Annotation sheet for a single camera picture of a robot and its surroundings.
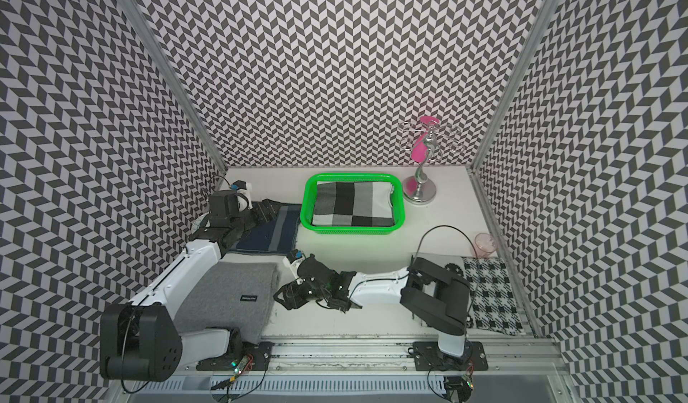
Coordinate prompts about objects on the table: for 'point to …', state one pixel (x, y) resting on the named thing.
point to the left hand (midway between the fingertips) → (273, 209)
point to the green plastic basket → (308, 196)
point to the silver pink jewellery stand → (424, 138)
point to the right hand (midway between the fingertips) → (283, 298)
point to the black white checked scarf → (360, 203)
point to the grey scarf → (222, 295)
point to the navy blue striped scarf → (275, 236)
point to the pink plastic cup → (485, 244)
